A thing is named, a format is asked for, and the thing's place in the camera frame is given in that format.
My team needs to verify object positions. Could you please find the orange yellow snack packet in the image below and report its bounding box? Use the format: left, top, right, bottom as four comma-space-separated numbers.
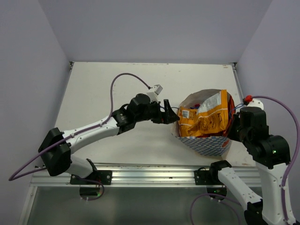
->
177, 89, 229, 137

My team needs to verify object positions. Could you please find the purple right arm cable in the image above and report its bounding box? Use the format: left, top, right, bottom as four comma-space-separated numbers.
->
189, 95, 300, 225

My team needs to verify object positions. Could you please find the aluminium table frame rail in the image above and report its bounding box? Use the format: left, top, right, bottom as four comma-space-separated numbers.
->
30, 62, 258, 188

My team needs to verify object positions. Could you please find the red torn chip bag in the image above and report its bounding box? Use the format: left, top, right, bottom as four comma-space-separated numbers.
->
197, 133, 218, 138

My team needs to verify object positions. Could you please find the blue Doritos chip bag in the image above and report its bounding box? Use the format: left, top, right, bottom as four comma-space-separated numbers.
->
190, 104, 200, 109

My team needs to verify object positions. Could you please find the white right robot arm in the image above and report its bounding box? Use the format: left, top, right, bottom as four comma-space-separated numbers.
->
209, 107, 299, 225

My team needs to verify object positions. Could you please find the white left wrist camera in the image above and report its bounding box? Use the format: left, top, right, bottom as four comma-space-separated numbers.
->
146, 84, 163, 102

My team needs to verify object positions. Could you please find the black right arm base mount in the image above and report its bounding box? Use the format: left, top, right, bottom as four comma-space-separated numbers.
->
194, 167, 223, 186

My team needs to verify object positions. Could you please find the orange cream cassava chips bag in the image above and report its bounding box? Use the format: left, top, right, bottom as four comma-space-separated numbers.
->
223, 95, 235, 136

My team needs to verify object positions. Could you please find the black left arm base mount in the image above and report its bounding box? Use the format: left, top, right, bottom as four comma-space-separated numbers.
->
70, 170, 113, 185

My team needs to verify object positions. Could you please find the blue checkered paper bag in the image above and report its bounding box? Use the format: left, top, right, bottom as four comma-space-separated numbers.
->
171, 103, 240, 157

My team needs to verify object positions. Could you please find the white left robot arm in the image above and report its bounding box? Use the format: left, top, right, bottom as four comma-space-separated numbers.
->
38, 94, 180, 184

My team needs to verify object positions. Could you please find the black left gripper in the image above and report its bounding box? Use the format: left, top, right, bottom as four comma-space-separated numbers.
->
135, 99, 179, 124

